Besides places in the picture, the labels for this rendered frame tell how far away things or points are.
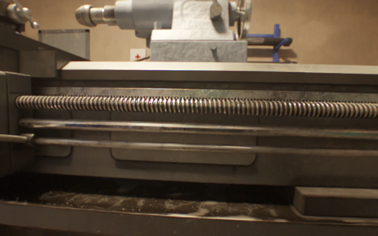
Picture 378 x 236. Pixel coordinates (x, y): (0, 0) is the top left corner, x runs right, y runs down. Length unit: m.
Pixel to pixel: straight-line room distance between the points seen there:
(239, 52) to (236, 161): 0.36
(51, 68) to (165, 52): 0.36
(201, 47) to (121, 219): 0.56
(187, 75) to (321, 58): 4.06
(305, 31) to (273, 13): 0.70
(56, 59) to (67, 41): 4.11
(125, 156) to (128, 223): 0.22
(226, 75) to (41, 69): 0.57
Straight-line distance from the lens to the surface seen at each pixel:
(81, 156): 0.74
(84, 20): 0.99
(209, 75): 0.58
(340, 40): 4.78
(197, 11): 0.80
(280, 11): 4.45
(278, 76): 0.62
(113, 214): 0.54
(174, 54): 0.70
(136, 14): 0.86
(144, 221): 0.52
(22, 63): 0.80
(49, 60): 0.74
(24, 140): 0.71
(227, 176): 0.65
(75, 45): 4.71
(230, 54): 0.70
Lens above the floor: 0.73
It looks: 5 degrees down
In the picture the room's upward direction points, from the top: 1 degrees clockwise
